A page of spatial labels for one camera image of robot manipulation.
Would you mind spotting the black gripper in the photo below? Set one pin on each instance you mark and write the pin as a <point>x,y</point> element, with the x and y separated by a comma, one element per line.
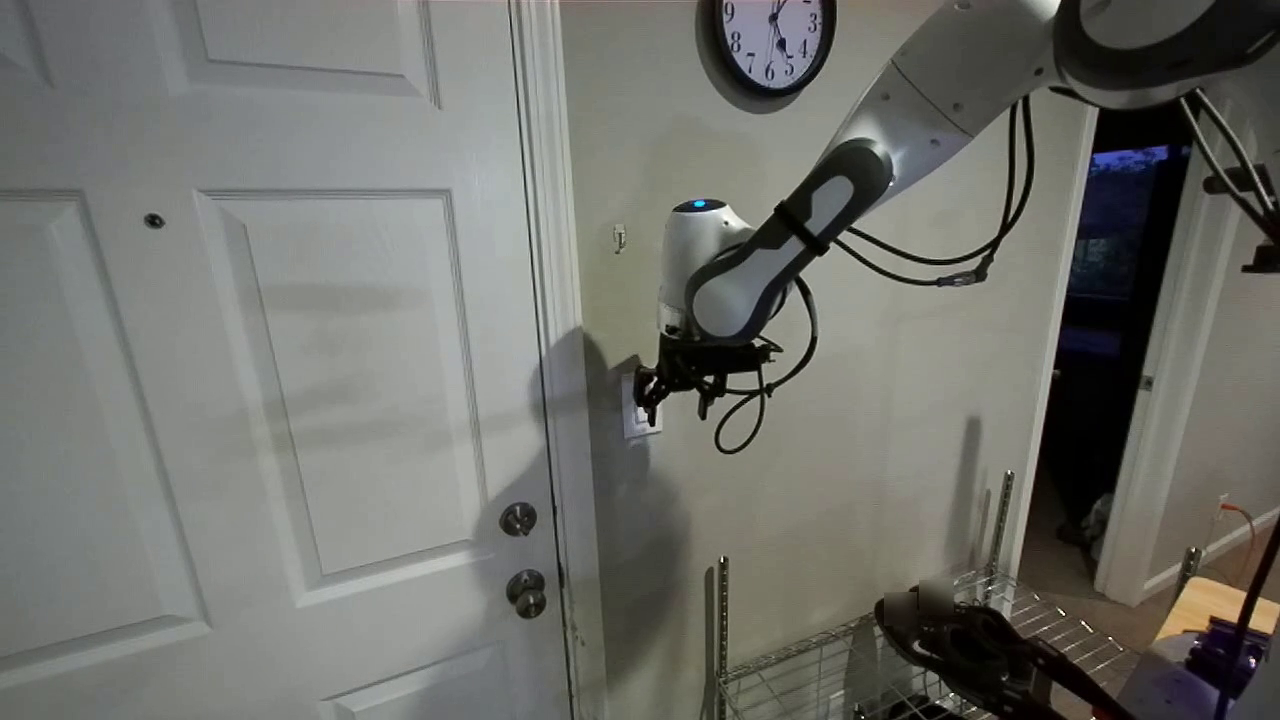
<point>702,361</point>

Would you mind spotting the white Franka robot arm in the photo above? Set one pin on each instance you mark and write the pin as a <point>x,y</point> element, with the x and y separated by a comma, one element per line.
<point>933,93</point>

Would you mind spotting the silver deadbolt lock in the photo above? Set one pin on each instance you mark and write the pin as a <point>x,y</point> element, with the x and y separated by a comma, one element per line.
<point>519,517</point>

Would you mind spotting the white door trim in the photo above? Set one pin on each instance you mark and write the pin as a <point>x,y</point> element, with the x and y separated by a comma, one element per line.
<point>561,202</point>

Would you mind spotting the silver round door knob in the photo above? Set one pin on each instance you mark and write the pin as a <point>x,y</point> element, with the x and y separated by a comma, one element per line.
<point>527,592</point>

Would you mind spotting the white panelled door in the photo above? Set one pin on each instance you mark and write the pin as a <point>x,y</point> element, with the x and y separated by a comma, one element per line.
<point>253,374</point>

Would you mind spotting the small dark door peephole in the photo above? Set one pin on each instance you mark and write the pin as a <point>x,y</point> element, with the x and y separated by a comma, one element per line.
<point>155,220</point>

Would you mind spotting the tan wooden board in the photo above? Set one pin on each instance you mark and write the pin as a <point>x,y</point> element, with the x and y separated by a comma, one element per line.
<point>1205,604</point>

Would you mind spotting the black curved gooseneck pole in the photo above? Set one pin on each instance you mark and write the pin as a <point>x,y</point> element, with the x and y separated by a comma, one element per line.
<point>1259,587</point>

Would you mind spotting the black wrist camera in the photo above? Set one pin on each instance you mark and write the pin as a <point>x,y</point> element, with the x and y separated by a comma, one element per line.
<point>759,357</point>

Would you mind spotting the small white wall hook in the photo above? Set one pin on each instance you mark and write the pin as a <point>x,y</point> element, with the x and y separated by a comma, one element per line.
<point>617,243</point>

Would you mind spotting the round black wall clock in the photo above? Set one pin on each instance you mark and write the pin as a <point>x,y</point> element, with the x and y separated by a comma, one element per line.
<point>771,42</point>

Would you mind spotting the black clamp mount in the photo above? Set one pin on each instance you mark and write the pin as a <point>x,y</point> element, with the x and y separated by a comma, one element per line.
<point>974,650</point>

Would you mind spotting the white open doorway frame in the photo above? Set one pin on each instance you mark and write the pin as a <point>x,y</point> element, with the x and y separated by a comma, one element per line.
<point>1134,505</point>

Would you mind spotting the black camera on stand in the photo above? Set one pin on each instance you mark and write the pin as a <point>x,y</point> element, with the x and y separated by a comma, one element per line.
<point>1267,259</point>

